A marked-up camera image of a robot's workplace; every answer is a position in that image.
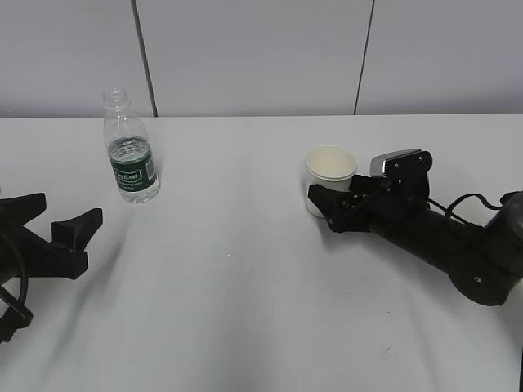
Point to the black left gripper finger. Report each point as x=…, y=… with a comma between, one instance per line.
x=23, y=209
x=75, y=234

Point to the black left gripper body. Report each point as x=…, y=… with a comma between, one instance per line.
x=63, y=257

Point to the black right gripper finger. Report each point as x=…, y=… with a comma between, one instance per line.
x=335, y=206
x=361, y=183

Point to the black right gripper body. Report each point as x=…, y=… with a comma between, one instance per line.
x=382, y=207

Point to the white paper cup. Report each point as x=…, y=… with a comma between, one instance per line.
x=330, y=166

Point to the clear water bottle green label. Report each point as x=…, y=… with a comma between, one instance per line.
x=128, y=149

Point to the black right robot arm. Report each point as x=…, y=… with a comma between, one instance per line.
x=484, y=263

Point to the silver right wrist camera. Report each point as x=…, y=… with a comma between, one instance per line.
x=406, y=169

